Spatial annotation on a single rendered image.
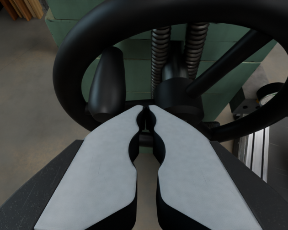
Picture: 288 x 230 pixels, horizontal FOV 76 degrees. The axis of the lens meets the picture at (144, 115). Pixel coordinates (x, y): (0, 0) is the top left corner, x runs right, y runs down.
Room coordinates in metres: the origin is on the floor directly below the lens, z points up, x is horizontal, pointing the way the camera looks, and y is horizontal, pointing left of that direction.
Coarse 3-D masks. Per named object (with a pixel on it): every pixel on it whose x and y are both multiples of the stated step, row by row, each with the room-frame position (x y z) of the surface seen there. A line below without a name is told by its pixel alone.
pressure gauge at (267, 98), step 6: (270, 84) 0.27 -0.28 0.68; (276, 84) 0.27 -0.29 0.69; (282, 84) 0.27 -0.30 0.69; (258, 90) 0.27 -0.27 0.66; (264, 90) 0.26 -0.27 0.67; (270, 90) 0.25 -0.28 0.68; (276, 90) 0.25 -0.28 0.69; (258, 96) 0.26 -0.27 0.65; (264, 96) 0.25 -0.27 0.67; (270, 96) 0.25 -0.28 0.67; (258, 102) 0.27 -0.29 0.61; (264, 102) 0.25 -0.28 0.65
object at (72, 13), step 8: (48, 0) 0.29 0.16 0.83; (56, 0) 0.29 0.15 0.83; (64, 0) 0.29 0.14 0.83; (72, 0) 0.29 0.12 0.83; (80, 0) 0.29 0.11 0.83; (88, 0) 0.29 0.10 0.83; (96, 0) 0.29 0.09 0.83; (56, 8) 0.29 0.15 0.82; (64, 8) 0.29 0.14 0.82; (72, 8) 0.29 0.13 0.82; (80, 8) 0.29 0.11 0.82; (88, 8) 0.29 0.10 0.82; (56, 16) 0.29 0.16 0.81; (64, 16) 0.29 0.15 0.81; (72, 16) 0.29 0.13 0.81; (80, 16) 0.29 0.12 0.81
